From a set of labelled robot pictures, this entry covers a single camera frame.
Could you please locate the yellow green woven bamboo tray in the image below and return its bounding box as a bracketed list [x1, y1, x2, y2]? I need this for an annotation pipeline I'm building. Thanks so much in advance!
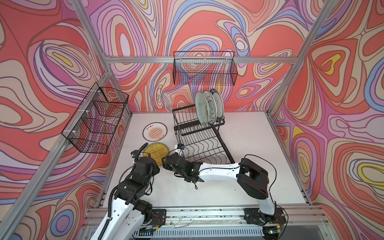
[142, 143, 170, 166]

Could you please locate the black metal dish rack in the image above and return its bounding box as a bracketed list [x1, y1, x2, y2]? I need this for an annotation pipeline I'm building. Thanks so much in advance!
[172, 105, 235, 165]

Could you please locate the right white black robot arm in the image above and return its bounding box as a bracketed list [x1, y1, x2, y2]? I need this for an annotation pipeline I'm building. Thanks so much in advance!
[162, 153, 283, 226]

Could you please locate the large orange sunburst plate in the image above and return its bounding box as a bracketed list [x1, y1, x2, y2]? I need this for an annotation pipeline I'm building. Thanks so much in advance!
[119, 166, 133, 184]

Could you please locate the small orange sunburst plate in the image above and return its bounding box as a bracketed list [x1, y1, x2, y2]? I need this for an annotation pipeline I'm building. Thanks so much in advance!
[143, 122, 168, 142]

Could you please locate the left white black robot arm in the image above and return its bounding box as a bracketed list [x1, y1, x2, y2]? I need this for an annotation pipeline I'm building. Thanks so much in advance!
[92, 156, 160, 240]

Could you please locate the black wire basket left wall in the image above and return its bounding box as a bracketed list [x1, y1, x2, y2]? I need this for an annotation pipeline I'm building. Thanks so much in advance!
[62, 83, 129, 154]

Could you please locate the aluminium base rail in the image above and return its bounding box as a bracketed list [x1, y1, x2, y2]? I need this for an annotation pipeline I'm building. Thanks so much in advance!
[83, 205, 331, 239]

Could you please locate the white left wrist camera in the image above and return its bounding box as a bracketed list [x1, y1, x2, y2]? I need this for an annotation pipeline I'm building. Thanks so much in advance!
[131, 150, 138, 159]

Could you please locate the green rimmed white plate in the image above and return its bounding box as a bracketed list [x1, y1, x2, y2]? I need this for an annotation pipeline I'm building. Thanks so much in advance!
[210, 89, 224, 123]

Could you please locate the white plate with clover emblem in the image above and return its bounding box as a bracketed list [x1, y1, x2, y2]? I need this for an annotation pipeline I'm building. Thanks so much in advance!
[203, 91, 217, 124]

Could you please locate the black wire basket back wall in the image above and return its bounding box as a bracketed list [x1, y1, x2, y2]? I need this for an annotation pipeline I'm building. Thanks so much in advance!
[173, 50, 238, 87]

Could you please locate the black wire basket wall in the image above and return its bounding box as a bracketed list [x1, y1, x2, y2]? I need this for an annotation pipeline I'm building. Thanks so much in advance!
[173, 50, 238, 87]
[62, 83, 129, 154]

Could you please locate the pale green flower plate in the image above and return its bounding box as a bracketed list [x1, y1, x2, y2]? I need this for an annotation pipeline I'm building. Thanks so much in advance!
[195, 92, 209, 125]

